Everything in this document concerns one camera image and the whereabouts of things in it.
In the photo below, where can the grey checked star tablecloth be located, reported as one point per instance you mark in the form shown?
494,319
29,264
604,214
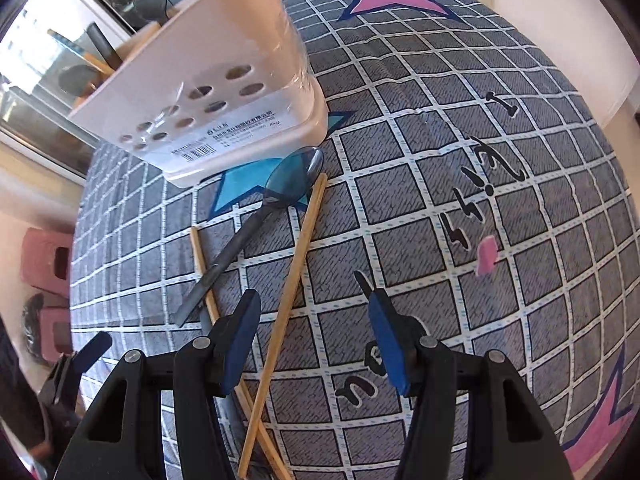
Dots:
425,160

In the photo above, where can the plain wooden chopstick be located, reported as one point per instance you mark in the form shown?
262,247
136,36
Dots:
295,270
200,255

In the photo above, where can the small pink paper scrap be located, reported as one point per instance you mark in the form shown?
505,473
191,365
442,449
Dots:
487,256

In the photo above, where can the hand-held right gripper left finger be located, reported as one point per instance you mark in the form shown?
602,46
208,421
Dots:
245,340

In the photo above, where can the blue dotted wooden chopstick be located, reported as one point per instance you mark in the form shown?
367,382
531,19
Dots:
67,41

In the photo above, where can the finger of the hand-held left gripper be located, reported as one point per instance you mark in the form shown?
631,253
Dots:
95,350

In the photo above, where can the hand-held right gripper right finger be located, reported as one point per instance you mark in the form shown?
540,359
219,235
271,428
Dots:
387,345

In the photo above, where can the pink plastic stool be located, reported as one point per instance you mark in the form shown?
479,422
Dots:
47,260
56,332

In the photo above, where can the beige plastic utensil holder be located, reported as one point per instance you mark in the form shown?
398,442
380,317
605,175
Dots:
215,60

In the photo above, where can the sliding glass door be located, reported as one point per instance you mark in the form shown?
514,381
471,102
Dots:
40,55

